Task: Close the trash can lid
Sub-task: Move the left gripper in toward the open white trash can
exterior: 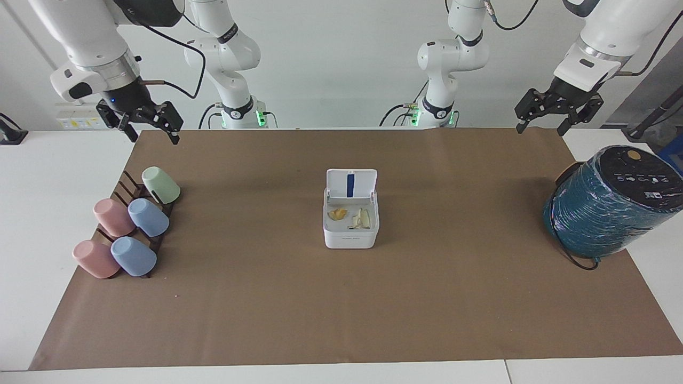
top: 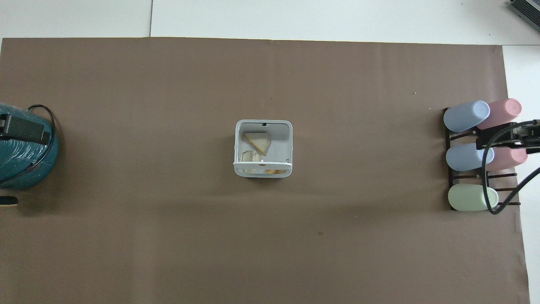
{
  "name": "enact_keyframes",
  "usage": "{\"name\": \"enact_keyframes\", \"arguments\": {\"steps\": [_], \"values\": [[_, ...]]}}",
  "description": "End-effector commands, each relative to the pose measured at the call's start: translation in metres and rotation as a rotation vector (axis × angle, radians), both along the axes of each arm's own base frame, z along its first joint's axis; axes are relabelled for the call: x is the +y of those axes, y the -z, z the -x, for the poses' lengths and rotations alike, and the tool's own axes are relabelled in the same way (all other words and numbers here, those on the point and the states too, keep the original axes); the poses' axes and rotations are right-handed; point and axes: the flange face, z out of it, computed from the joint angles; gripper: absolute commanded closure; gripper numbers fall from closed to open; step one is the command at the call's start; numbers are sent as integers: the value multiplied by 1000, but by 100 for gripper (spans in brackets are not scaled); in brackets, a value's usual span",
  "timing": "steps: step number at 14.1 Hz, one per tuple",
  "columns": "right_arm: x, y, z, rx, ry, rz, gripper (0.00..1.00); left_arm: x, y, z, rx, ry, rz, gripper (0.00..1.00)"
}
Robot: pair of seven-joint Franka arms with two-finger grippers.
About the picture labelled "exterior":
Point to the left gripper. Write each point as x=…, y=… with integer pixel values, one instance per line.
x=568, y=92

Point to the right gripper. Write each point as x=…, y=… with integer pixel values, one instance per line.
x=127, y=97

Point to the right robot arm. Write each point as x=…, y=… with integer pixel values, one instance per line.
x=85, y=32

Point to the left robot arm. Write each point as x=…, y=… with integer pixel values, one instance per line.
x=453, y=53

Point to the white trash can lid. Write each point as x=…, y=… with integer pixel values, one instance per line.
x=363, y=184

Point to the white trash can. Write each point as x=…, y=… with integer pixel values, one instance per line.
x=350, y=229

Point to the white power strip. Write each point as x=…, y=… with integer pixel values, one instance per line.
x=80, y=118

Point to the green plastic cup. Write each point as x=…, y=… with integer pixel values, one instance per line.
x=161, y=185

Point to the dark wooden cup rack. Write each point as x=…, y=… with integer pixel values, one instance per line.
x=129, y=188

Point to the black stand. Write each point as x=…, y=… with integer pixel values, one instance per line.
x=652, y=120
x=10, y=136

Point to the blue plastic cup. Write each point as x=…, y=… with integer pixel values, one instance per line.
x=133, y=256
x=149, y=217

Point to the pink plastic cup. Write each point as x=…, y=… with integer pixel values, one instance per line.
x=113, y=217
x=95, y=259

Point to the teal wrapped cylinder appliance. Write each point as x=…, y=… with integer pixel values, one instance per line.
x=603, y=213

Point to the blue box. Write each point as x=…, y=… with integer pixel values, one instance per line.
x=673, y=156

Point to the yellow crumpled scrap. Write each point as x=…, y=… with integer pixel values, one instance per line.
x=337, y=214

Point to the white crumpled scrap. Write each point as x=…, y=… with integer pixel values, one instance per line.
x=362, y=218

